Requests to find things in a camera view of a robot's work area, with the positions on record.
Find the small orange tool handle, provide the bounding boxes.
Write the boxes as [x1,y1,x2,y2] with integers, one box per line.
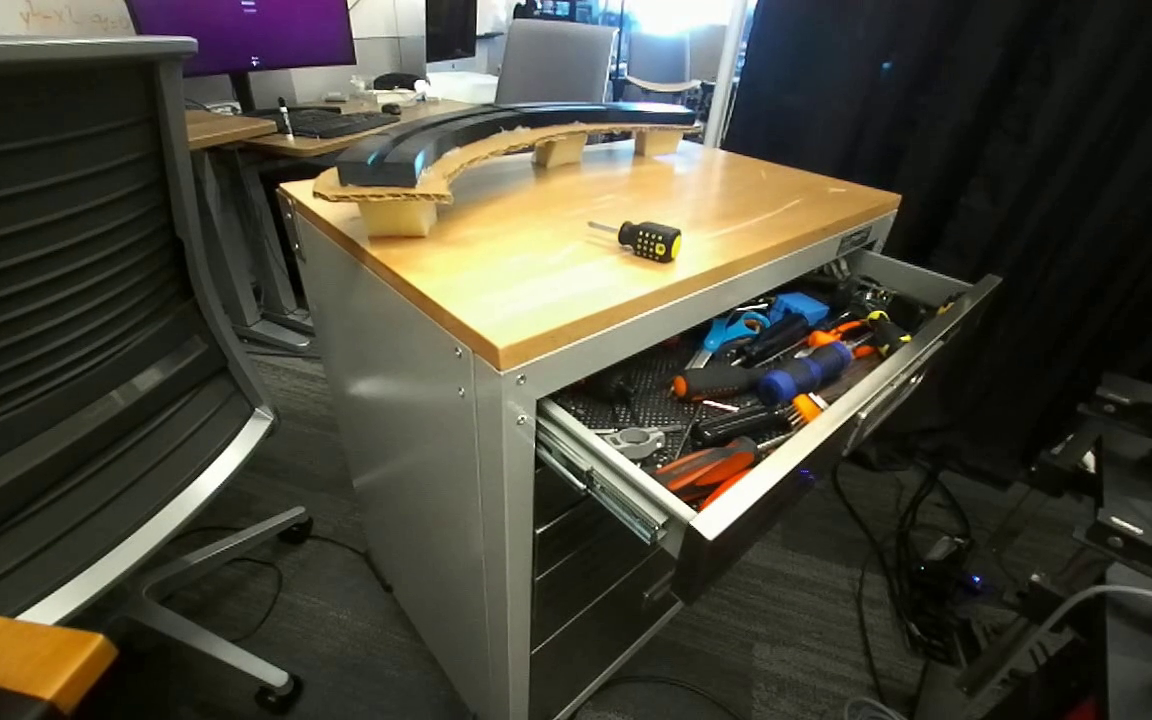
[783,389,833,432]

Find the light blue hand tool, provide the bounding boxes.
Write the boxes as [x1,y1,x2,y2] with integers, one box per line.
[696,308,775,369]

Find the orange wooden furniture corner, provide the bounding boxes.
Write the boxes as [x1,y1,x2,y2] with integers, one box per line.
[0,602,120,720]

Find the orange handled pliers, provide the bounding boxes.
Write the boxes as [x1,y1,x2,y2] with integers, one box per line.
[650,438,763,509]

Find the open grey metal drawer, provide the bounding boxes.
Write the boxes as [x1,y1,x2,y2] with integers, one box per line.
[530,246,1009,547]

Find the black yellow stubby screwdriver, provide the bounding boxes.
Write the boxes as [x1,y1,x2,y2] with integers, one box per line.
[583,216,688,266]

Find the monitor with purple screen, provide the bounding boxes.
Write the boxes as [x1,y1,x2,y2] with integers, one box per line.
[124,0,361,117]

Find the white vertical pole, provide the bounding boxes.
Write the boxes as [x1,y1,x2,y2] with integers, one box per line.
[700,0,755,151]

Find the dark blue hand tool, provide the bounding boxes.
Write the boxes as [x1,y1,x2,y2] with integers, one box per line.
[755,289,836,341]

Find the long curved black panel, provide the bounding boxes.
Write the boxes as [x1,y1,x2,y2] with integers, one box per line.
[331,99,705,190]

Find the orange black slim tool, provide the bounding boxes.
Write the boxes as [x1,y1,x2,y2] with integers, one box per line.
[799,312,905,357]

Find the black curtain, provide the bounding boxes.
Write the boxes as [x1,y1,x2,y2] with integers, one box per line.
[725,0,1152,472]

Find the grey wood-top tool cabinet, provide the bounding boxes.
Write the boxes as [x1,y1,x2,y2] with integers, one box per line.
[275,134,909,720]

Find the grey mesh office chair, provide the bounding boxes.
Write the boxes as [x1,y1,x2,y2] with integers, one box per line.
[0,30,314,712]

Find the blue handled screwdriver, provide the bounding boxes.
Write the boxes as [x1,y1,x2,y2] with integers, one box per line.
[749,341,863,410]

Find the grey chair with armrest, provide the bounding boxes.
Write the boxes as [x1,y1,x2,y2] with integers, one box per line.
[621,29,716,99]

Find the silver metal wrench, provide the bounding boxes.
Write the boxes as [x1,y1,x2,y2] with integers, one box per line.
[586,420,670,469]

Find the white paper sheet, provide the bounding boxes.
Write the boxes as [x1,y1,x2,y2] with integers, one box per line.
[0,0,139,38]

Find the black floor cable bundle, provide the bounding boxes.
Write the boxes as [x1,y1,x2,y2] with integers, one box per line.
[823,454,1018,712]

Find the black computer keyboard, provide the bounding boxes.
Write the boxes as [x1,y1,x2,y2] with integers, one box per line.
[282,107,403,138]

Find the dark computer monitor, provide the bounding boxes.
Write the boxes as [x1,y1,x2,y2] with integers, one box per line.
[419,0,485,69]

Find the grey upholstered chair back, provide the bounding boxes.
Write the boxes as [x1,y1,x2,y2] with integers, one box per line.
[493,15,621,107]

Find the black equipment frame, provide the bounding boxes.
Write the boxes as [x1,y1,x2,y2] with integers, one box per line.
[953,369,1152,720]

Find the white cable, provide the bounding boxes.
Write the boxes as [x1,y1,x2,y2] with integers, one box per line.
[1034,579,1152,636]

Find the black orange tipped screwdriver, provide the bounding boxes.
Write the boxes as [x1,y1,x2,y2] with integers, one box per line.
[662,357,772,409]

